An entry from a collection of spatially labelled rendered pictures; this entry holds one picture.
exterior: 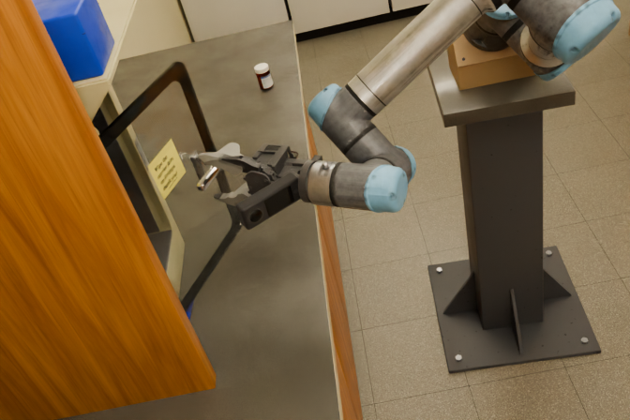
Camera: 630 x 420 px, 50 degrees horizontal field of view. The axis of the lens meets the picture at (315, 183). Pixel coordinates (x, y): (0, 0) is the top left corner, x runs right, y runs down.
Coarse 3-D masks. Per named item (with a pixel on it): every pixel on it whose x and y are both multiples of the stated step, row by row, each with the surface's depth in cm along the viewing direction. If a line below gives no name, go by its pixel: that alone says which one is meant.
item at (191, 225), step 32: (160, 96) 113; (192, 96) 121; (128, 128) 107; (160, 128) 114; (192, 128) 122; (128, 160) 107; (192, 160) 123; (128, 192) 108; (192, 192) 124; (224, 192) 134; (160, 224) 116; (192, 224) 125; (224, 224) 135; (160, 256) 117; (192, 256) 126; (192, 288) 127
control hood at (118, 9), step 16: (112, 0) 112; (128, 0) 110; (112, 16) 106; (128, 16) 105; (112, 32) 101; (112, 48) 96; (112, 64) 92; (96, 80) 89; (80, 96) 90; (96, 96) 90; (96, 112) 92
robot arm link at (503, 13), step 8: (504, 8) 146; (488, 16) 150; (496, 16) 147; (504, 16) 146; (512, 16) 146; (480, 24) 158; (488, 24) 154; (496, 24) 151; (504, 24) 149; (512, 24) 148; (520, 24) 147; (496, 32) 153; (504, 32) 150; (512, 32) 149; (504, 40) 153
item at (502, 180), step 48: (480, 144) 180; (528, 144) 180; (480, 192) 190; (528, 192) 190; (480, 240) 201; (528, 240) 201; (432, 288) 246; (480, 288) 214; (528, 288) 214; (480, 336) 225; (528, 336) 221; (576, 336) 218
